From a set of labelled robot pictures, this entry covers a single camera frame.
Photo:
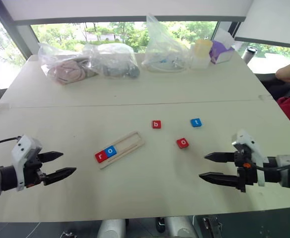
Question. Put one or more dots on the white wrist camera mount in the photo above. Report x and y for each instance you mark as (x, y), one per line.
(246, 140)
(25, 146)

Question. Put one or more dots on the dark chair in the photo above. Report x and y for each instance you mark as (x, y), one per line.
(274, 85)

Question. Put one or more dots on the dark steel tumbler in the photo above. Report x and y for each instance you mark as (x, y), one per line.
(248, 55)

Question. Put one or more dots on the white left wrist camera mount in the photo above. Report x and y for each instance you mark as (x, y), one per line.
(25, 146)

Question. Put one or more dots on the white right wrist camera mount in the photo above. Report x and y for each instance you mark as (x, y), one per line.
(246, 140)

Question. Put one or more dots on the translucent container with yellow lid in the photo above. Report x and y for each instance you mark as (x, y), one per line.
(200, 54)

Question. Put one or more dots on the plastic bag with pink cloth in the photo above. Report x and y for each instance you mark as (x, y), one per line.
(65, 70)

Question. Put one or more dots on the red tile letter b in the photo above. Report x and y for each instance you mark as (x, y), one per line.
(156, 124)

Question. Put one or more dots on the wooden letter tray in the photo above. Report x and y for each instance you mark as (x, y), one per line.
(132, 142)

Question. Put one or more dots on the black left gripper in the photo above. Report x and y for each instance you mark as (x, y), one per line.
(32, 171)

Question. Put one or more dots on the purple and white box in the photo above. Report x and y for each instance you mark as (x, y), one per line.
(220, 50)

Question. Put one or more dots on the blue tile letter o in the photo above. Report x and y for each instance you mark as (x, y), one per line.
(111, 151)

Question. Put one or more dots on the narrow white roller blind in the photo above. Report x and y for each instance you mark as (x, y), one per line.
(271, 22)

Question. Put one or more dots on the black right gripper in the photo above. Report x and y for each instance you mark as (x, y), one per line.
(245, 173)

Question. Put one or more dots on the red tile letter r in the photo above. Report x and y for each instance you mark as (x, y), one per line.
(100, 157)

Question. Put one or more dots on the clear bag with white items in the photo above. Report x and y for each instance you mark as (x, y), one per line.
(163, 54)

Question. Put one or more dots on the wide white roller blind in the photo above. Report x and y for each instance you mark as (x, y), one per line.
(125, 8)

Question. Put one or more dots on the dark window frame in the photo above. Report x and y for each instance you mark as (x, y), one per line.
(16, 37)

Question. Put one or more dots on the silver rounded cylinder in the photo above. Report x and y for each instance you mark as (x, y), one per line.
(179, 228)
(111, 229)

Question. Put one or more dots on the metal table latch bracket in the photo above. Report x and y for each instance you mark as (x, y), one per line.
(68, 234)
(212, 226)

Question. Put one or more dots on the blue tile letter t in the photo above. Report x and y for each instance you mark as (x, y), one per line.
(196, 122)

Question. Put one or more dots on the red tile letter o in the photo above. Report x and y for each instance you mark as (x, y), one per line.
(182, 143)

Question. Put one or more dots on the small black rounded part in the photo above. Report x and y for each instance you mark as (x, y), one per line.
(160, 224)

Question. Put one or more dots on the plastic bag with grey items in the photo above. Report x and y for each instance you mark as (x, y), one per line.
(115, 62)

